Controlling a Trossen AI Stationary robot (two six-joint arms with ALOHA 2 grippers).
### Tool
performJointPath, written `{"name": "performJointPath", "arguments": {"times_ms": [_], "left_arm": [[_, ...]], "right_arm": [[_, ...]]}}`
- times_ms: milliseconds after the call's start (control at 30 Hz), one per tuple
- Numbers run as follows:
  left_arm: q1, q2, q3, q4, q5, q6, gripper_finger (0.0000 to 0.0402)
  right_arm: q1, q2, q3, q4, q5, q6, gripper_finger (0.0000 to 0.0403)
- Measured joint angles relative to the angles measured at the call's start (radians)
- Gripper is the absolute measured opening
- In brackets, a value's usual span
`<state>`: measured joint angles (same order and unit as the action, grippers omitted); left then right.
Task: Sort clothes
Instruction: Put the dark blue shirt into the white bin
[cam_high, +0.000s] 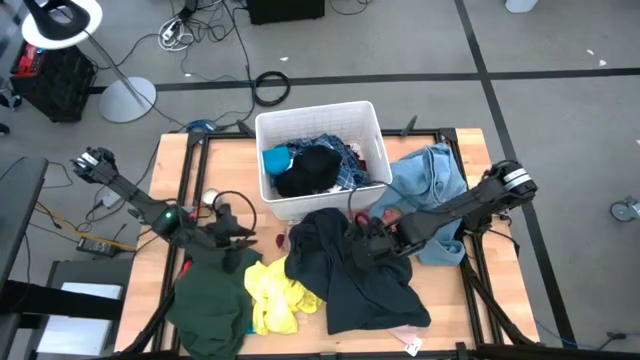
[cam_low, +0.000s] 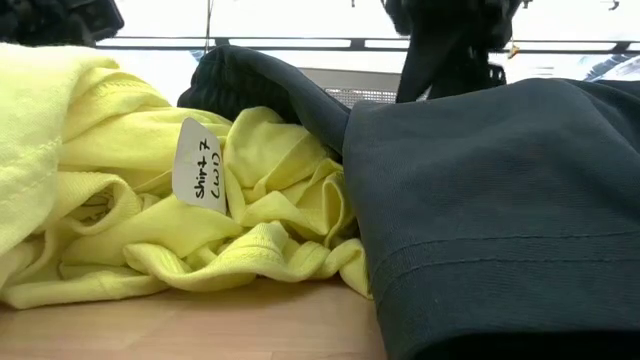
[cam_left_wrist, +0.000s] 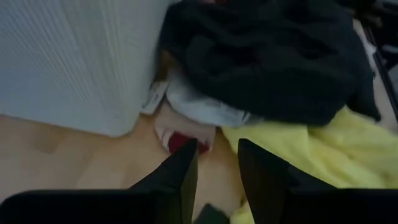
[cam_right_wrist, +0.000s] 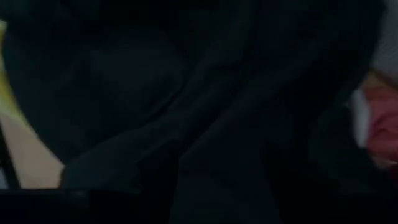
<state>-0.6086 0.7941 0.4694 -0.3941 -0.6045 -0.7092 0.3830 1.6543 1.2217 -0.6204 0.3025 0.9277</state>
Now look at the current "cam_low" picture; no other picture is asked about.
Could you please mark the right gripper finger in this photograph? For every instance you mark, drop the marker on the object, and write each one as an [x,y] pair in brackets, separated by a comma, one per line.
[490,75]

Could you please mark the dark navy garment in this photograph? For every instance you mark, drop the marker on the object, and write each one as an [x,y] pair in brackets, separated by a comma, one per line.
[500,200]

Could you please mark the yellow garment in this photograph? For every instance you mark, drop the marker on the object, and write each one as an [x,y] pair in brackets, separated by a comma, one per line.
[125,130]

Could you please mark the black ribbed knit garment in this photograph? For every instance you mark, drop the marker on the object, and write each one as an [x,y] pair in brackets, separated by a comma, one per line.
[225,85]

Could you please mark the small yellow hanging tag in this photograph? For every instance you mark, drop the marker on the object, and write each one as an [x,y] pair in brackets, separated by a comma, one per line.
[513,50]

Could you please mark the white perforated laundry basket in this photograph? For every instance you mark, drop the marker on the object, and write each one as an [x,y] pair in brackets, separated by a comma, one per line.
[350,80]

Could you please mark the white handwritten shirt tag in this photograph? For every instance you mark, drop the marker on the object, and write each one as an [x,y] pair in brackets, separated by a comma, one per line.
[197,165]

